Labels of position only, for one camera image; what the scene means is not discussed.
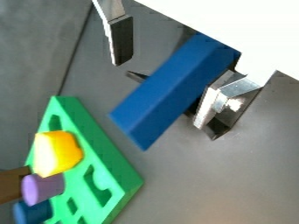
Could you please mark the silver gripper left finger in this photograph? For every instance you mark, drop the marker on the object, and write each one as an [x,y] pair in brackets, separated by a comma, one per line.
[118,28]

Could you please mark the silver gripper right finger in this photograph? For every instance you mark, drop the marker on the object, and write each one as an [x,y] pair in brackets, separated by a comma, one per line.
[226,99]

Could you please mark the long blue hexagon prism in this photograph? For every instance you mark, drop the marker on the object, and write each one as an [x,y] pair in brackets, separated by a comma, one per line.
[149,111]

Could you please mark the green shape sorter board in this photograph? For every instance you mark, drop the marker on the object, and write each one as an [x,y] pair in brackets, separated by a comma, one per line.
[104,182]

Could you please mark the yellow shape block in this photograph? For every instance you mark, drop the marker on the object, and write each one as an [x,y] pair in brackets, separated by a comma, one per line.
[57,153]

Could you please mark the purple cylinder block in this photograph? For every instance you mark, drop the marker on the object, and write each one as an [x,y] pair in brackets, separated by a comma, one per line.
[39,189]

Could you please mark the brown tall block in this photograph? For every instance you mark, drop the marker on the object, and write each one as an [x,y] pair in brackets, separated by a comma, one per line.
[11,183]

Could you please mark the dark blue cylinder block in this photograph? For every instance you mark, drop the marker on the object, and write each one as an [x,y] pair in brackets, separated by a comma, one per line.
[33,214]

